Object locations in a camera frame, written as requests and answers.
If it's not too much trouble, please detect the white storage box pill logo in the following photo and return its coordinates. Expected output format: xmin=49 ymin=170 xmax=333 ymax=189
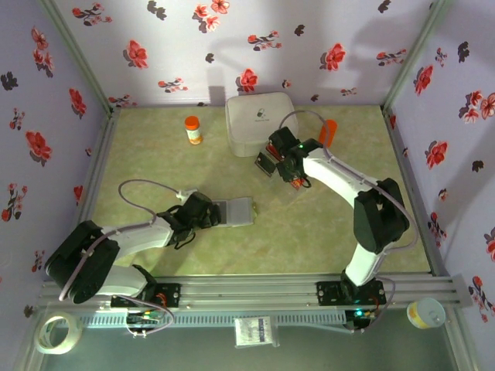
xmin=225 ymin=91 xmax=299 ymax=158

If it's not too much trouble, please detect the white paper label packet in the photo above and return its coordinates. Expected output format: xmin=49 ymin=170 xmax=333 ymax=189
xmin=234 ymin=315 xmax=280 ymax=349

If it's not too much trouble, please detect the aluminium frame post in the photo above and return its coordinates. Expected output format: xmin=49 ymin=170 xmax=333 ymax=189
xmin=40 ymin=0 xmax=121 ymax=117
xmin=381 ymin=0 xmax=446 ymax=113

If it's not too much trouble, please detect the orange bottle white label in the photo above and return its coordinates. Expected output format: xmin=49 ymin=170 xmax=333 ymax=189
xmin=183 ymin=115 xmax=204 ymax=146

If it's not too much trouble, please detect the dark card with white frame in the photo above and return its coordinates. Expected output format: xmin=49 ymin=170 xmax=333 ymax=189
xmin=254 ymin=151 xmax=277 ymax=179

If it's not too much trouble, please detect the small red packet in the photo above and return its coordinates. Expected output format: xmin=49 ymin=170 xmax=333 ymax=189
xmin=288 ymin=175 xmax=312 ymax=192

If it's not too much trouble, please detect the aluminium side rail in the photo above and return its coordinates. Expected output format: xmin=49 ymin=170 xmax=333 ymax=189
xmin=71 ymin=107 xmax=121 ymax=248
xmin=382 ymin=107 xmax=449 ymax=277

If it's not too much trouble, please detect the orange cylinder container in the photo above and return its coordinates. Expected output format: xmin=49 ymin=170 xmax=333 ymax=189
xmin=319 ymin=118 xmax=338 ymax=148

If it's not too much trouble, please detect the clear tape roll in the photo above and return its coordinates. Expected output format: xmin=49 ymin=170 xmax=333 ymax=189
xmin=33 ymin=311 xmax=84 ymax=356

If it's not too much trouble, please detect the black controller board green light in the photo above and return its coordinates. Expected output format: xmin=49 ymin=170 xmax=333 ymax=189
xmin=346 ymin=307 xmax=378 ymax=333

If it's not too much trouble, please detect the green circuit board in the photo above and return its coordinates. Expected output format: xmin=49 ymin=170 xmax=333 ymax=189
xmin=127 ymin=311 xmax=163 ymax=326

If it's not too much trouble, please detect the grey slotted cable duct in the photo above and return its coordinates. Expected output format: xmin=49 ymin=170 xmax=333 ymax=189
xmin=83 ymin=311 xmax=347 ymax=330

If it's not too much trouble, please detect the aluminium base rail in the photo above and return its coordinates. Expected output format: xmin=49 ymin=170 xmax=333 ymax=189
xmin=36 ymin=272 xmax=473 ymax=310

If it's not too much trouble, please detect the yellow and white cup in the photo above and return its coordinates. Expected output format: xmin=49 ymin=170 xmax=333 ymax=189
xmin=405 ymin=297 xmax=446 ymax=330

